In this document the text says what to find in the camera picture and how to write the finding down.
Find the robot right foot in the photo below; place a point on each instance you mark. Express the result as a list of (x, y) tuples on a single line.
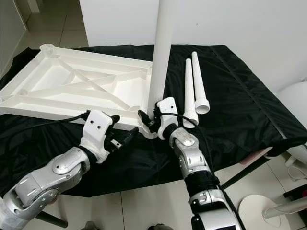
[(160, 227)]

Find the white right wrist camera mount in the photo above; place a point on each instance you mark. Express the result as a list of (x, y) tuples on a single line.
[(169, 106)]

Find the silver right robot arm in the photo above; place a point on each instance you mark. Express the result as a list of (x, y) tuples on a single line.
[(187, 151)]

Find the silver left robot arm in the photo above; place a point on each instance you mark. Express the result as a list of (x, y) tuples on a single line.
[(57, 175)]

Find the black metal table leg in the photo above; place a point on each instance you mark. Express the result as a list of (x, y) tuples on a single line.
[(52, 219), (244, 171)]

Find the black cloth table cover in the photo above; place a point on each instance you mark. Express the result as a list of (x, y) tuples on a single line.
[(244, 96)]

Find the white round stand base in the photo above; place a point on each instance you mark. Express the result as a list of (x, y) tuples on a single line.
[(254, 211)]

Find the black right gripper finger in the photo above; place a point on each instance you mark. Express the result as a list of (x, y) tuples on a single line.
[(145, 120)]

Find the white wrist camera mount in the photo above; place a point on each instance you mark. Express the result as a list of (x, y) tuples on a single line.
[(169, 106), (98, 125)]

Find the white plastic table top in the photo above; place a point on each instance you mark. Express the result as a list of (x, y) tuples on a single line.
[(48, 84)]

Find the white round chair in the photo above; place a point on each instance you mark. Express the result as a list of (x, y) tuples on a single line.
[(295, 98)]

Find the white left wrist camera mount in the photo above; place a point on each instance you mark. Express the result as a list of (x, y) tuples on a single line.
[(98, 125)]

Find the pink table edge piece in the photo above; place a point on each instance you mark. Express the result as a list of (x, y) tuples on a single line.
[(258, 154)]

